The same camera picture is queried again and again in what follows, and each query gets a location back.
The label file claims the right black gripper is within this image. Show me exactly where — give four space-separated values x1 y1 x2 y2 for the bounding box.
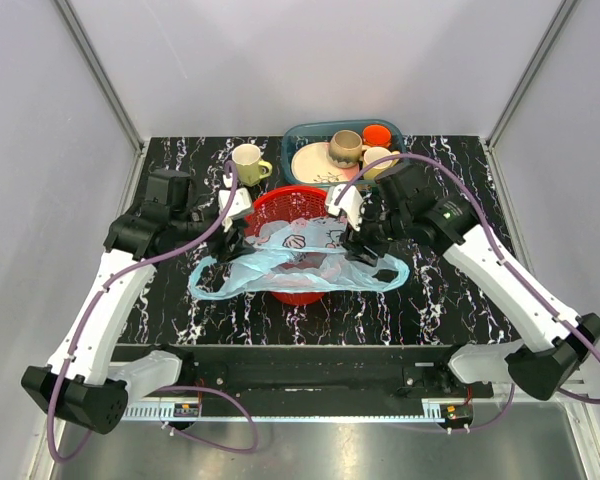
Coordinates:
338 200 410 269

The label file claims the light blue plastic trash bag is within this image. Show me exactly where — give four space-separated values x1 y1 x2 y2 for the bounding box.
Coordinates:
189 217 410 300

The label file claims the red mesh trash bin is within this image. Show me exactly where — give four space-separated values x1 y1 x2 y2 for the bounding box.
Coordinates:
243 184 331 306

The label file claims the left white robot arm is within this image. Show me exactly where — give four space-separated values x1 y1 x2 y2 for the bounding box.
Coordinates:
21 161 250 434

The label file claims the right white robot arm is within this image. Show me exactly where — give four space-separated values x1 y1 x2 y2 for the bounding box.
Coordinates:
325 154 600 401

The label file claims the yellow-green ceramic mug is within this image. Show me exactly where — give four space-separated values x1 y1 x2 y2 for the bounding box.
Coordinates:
231 144 273 187

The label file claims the yellow mug in tub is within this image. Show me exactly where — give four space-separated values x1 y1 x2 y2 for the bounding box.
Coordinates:
362 146 399 173

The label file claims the cream floral plate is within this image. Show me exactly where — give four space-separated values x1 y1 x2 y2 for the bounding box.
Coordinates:
291 142 359 184

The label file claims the beige brown ceramic cup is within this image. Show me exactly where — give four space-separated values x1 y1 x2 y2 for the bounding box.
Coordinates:
328 130 363 168

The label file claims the orange plastic cup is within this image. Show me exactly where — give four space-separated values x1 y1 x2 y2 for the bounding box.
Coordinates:
362 124 392 148

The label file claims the teal plastic dish tub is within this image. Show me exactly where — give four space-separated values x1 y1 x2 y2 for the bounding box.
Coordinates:
280 119 406 190

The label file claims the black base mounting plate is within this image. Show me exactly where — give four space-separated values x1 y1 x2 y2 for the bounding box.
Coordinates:
124 343 495 419

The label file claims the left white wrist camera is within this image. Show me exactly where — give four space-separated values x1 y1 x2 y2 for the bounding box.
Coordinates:
218 174 254 232

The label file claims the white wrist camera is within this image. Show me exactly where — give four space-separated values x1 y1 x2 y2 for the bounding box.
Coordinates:
218 174 254 232
325 184 363 231

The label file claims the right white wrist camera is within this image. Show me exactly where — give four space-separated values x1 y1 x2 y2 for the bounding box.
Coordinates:
325 184 363 231

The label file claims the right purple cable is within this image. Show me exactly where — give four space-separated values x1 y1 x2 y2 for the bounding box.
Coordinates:
334 152 600 434

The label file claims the purple cable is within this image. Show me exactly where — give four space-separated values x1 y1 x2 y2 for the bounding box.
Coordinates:
334 152 600 434
45 159 260 462

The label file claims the left aluminium frame post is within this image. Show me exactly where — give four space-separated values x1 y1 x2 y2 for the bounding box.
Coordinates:
51 0 144 152

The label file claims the aluminium frame post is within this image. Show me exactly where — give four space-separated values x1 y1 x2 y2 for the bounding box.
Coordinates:
485 0 580 149
51 0 144 152

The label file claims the aluminium front rail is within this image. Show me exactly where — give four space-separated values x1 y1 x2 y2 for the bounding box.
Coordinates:
47 362 594 426

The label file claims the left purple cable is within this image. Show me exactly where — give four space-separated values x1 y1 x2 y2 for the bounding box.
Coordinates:
45 159 260 462

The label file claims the right aluminium frame post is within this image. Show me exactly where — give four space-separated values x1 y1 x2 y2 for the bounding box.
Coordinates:
485 0 580 149

